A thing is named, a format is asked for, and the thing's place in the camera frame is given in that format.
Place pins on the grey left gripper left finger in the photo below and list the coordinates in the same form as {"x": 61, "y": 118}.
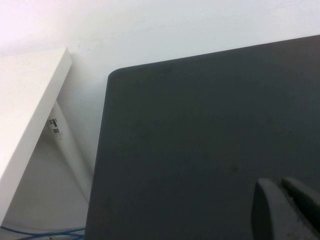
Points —
{"x": 270, "y": 215}

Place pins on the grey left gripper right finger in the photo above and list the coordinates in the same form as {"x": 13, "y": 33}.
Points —
{"x": 302, "y": 195}

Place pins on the white barcode sticker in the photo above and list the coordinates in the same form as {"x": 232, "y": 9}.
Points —
{"x": 55, "y": 130}

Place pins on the white side table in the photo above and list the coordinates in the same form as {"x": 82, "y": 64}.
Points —
{"x": 25, "y": 87}

